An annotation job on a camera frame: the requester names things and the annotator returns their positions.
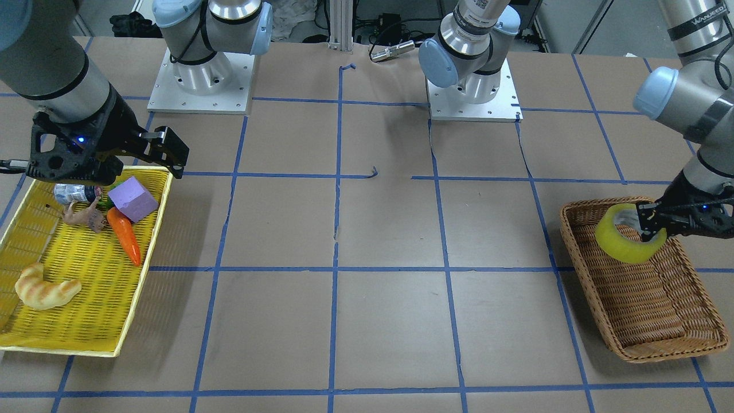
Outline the toy croissant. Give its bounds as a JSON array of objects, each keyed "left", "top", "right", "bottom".
[{"left": 15, "top": 262, "right": 82, "bottom": 310}]

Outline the brown toy animal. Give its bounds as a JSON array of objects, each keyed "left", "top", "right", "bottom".
[{"left": 62, "top": 198, "right": 108, "bottom": 233}]

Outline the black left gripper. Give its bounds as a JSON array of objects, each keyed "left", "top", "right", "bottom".
[{"left": 635, "top": 172, "right": 733, "bottom": 241}]

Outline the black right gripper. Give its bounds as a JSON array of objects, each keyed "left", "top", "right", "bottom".
[{"left": 27, "top": 92, "right": 190, "bottom": 185}]

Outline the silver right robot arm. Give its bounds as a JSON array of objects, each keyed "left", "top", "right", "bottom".
[{"left": 2, "top": 1, "right": 274, "bottom": 186}]

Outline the silver metal connector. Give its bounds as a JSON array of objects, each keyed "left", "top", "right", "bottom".
[{"left": 369, "top": 40, "right": 416, "bottom": 63}]

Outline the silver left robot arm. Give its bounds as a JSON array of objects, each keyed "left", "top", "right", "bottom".
[{"left": 419, "top": 1, "right": 733, "bottom": 243}]

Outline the aluminium frame post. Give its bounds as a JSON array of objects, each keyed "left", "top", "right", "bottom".
[{"left": 327, "top": 0, "right": 356, "bottom": 54}]

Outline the yellow tape roll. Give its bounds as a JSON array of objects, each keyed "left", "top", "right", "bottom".
[{"left": 594, "top": 203, "right": 668, "bottom": 264}]

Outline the orange toy carrot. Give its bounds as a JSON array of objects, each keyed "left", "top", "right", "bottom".
[{"left": 107, "top": 207, "right": 142, "bottom": 267}]

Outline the purple foam block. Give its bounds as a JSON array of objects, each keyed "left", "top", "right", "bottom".
[{"left": 108, "top": 176, "right": 158, "bottom": 223}]

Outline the brown wicker basket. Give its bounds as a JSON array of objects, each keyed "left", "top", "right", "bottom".
[{"left": 559, "top": 196, "right": 731, "bottom": 363}]

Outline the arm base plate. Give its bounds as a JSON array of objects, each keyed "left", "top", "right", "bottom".
[
  {"left": 147, "top": 50, "right": 259, "bottom": 115},
  {"left": 425, "top": 60, "right": 524, "bottom": 123}
]

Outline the yellow plastic tray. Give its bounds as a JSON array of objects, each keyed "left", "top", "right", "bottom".
[{"left": 1, "top": 166, "right": 173, "bottom": 357}]

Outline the green toy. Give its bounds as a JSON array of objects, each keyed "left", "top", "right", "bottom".
[{"left": 97, "top": 181, "right": 122, "bottom": 210}]

